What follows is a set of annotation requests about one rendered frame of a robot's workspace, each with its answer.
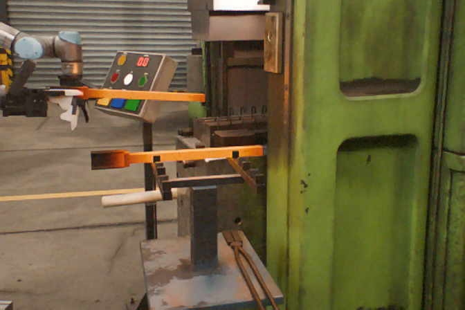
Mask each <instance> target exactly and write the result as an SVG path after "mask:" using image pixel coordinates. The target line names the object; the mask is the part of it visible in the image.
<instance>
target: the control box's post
mask: <svg viewBox="0 0 465 310"><path fill-rule="evenodd" d="M143 149H144V152H152V151H153V131H152V124H150V123H146V122H143ZM144 171H145V191H146V192H147V191H154V188H153V185H154V170H153V167H152V166H151V163H144ZM145 232H146V240H148V239H155V234H154V205H150V206H145Z"/></svg>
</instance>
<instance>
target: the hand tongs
mask: <svg viewBox="0 0 465 310"><path fill-rule="evenodd" d="M222 235H223V236H224V239H225V240H226V243H227V245H228V246H231V248H232V249H234V250H235V259H236V261H237V264H238V266H239V268H240V269H241V271H242V273H243V275H244V278H245V281H246V283H247V285H248V288H249V289H250V292H252V294H253V297H254V299H255V301H256V303H257V305H258V307H259V310H265V308H264V305H263V304H262V302H261V300H260V298H259V296H258V294H257V292H256V290H255V287H254V285H253V283H252V281H251V280H250V278H249V276H248V274H247V272H246V269H245V268H244V265H243V264H242V261H241V258H239V252H241V254H242V255H243V256H244V257H245V258H246V259H247V260H248V263H249V265H250V267H251V268H252V269H253V272H254V273H255V275H256V277H257V279H258V281H259V283H260V285H261V287H262V288H263V290H264V292H265V294H266V296H267V298H268V300H269V302H270V304H271V306H273V308H274V310H279V307H278V305H277V304H276V302H275V299H274V298H273V297H272V295H271V293H270V291H269V289H268V287H267V285H266V283H265V281H264V280H263V279H262V276H261V275H260V274H259V271H258V270H257V267H256V265H255V264H254V262H253V260H252V259H251V258H250V256H249V255H248V253H247V252H246V251H245V250H244V249H243V240H242V238H241V237H240V236H239V234H238V232H237V230H230V231H229V230H223V231H222Z"/></svg>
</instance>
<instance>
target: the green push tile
mask: <svg viewBox="0 0 465 310"><path fill-rule="evenodd" d="M140 101H141V100H140V99H128V101H127V104H126V106H125V110H128V111H135V112H136V111H137V109H138V106H139V104H140Z"/></svg>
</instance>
